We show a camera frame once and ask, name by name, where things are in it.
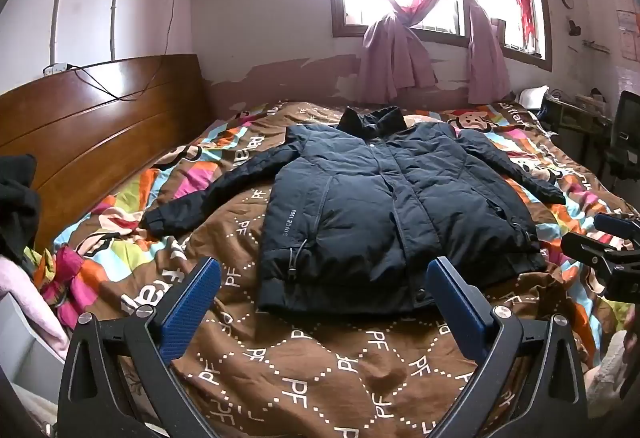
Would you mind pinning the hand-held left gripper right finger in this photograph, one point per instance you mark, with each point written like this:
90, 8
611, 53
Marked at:
452, 308

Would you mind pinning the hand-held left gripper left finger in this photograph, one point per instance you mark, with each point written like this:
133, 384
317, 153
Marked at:
192, 308

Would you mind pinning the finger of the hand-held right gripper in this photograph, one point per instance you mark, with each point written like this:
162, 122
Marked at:
582, 248
607, 222

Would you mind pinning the dark navy padded jacket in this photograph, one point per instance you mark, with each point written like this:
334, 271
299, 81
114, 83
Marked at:
350, 208

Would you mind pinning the person's right forearm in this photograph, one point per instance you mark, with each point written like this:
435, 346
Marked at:
607, 378

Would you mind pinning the black chair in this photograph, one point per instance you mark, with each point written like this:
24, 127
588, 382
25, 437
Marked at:
622, 132

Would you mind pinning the cluttered desk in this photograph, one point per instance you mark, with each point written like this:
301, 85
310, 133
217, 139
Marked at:
575, 112

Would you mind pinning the brown cartoon printed quilt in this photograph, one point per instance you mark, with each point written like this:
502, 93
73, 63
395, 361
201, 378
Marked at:
300, 368

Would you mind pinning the white bag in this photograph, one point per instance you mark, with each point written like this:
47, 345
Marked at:
532, 97

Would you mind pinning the pink towel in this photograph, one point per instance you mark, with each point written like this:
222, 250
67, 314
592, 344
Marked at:
35, 308

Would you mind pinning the white bedside cabinet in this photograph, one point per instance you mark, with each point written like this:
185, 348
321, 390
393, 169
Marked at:
25, 358

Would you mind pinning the black garment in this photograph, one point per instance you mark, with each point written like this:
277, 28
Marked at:
17, 208

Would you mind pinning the wooden bed headboard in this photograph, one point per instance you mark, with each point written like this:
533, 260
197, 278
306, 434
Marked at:
100, 127

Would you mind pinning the pink tied curtain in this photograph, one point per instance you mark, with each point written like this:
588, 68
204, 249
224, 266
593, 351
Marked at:
485, 52
395, 52

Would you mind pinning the red hanging window ornament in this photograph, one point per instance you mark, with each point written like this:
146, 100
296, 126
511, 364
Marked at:
525, 12

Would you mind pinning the white power strip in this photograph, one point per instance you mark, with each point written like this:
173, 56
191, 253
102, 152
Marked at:
55, 68

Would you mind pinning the small wall rack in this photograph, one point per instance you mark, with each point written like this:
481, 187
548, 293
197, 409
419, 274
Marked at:
596, 45

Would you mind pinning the wall paper sheets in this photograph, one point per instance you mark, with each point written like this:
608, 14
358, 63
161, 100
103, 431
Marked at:
627, 27

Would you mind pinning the small black wall fixture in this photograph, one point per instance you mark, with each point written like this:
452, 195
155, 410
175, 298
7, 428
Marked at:
574, 27

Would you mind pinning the short white wall pipe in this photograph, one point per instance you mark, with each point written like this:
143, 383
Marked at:
114, 12

